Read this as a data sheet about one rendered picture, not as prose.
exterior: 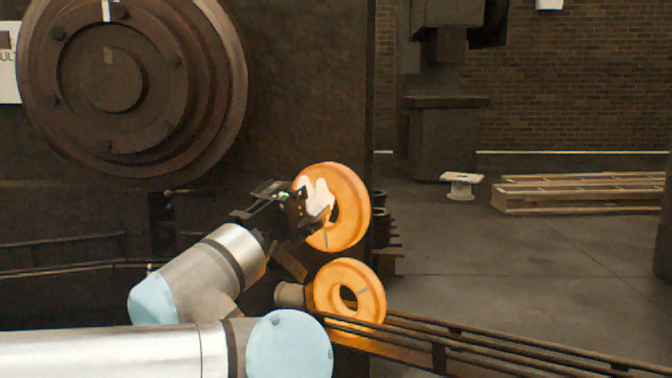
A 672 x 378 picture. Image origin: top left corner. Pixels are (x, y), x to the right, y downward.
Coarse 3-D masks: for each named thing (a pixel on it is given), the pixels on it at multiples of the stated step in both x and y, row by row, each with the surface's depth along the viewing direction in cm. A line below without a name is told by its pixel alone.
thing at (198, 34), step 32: (64, 0) 95; (96, 0) 93; (128, 0) 92; (160, 0) 93; (32, 32) 96; (192, 32) 94; (32, 64) 97; (224, 64) 97; (32, 96) 99; (224, 96) 98; (192, 128) 98; (96, 160) 102; (128, 160) 99; (160, 160) 100; (192, 160) 101
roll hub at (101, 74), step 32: (64, 32) 89; (96, 32) 90; (128, 32) 90; (160, 32) 89; (64, 64) 92; (96, 64) 90; (128, 64) 90; (160, 64) 91; (192, 64) 94; (64, 96) 93; (96, 96) 91; (128, 96) 91; (160, 96) 93; (192, 96) 94; (64, 128) 93; (96, 128) 94; (128, 128) 94
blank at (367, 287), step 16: (320, 272) 96; (336, 272) 93; (352, 272) 91; (368, 272) 91; (320, 288) 96; (336, 288) 96; (352, 288) 92; (368, 288) 89; (320, 304) 97; (336, 304) 96; (368, 304) 90; (384, 304) 91; (368, 320) 91; (352, 336) 94
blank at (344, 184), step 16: (320, 176) 82; (336, 176) 80; (352, 176) 80; (336, 192) 81; (352, 192) 79; (352, 208) 79; (368, 208) 80; (336, 224) 82; (352, 224) 80; (368, 224) 82; (320, 240) 85; (336, 240) 82; (352, 240) 81
